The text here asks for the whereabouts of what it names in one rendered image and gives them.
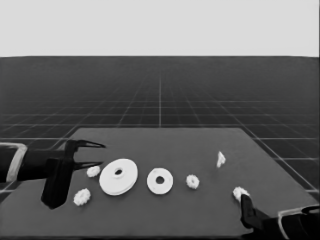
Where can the small white T-shaped piece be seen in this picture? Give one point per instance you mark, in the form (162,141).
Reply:
(220,160)

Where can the large thick white disc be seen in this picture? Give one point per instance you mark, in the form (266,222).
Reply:
(113,185)

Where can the small white toothed gear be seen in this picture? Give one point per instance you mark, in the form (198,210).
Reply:
(90,172)
(78,198)
(236,190)
(196,183)

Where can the white round pin carrier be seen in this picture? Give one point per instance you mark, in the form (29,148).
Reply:
(160,189)

